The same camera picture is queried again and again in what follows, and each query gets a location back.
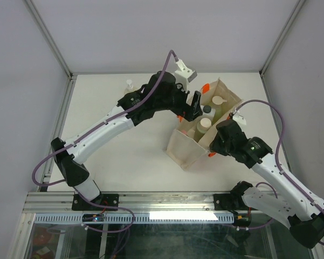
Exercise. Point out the yellow bottle beige round cap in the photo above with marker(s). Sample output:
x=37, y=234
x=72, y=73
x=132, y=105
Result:
x=201, y=128

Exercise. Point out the aluminium mounting rail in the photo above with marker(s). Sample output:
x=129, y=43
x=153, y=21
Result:
x=138, y=202

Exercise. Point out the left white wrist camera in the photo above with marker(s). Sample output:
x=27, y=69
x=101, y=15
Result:
x=184, y=75

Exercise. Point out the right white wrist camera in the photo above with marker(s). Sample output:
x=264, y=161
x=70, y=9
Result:
x=237, y=117

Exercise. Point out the green bottle beige cap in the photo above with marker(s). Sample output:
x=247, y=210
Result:
x=217, y=103

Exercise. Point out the beige canvas bag orange handles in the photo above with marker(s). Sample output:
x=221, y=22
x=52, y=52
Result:
x=183, y=149

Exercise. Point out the grey slotted cable duct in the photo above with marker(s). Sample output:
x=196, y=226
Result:
x=141, y=218

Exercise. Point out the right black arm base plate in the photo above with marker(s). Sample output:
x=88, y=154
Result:
x=229, y=202

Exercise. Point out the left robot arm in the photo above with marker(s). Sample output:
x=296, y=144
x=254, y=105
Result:
x=161, y=93

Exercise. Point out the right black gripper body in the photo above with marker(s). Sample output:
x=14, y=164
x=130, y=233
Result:
x=220, y=147

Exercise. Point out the small electronics board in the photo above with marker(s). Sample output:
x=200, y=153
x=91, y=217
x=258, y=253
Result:
x=93, y=217

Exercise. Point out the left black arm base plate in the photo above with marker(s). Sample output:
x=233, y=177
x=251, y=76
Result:
x=95, y=202

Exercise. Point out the black connector box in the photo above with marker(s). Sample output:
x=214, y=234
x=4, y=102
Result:
x=242, y=221

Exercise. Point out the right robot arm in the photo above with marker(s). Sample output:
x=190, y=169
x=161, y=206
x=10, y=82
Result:
x=298, y=209

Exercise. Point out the cream pump lotion bottle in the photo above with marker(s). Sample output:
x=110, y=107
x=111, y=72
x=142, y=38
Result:
x=130, y=87

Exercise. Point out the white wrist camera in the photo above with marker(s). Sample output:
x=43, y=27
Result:
x=237, y=117
x=184, y=75

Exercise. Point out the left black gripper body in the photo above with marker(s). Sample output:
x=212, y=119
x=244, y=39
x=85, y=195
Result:
x=178, y=102

